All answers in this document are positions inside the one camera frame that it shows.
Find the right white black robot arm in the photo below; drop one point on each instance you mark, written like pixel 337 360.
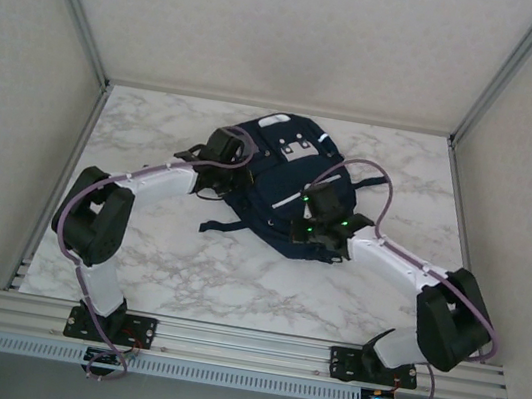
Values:
pixel 454 320

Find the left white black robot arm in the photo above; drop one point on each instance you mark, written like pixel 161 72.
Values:
pixel 91 217

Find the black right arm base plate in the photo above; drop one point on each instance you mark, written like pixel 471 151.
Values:
pixel 343 364

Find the aluminium frame post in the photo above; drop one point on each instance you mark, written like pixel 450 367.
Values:
pixel 76 7
pixel 505 75

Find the aluminium table edge rail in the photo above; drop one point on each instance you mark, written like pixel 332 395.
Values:
pixel 186 93
pixel 80 140
pixel 463 231

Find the navy blue backpack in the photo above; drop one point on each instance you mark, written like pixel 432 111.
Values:
pixel 289 178

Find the aluminium mounting rail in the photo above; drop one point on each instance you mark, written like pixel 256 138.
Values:
pixel 243 345

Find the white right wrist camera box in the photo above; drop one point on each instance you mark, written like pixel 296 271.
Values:
pixel 308 210

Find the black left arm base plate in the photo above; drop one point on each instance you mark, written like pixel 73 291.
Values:
pixel 144 332

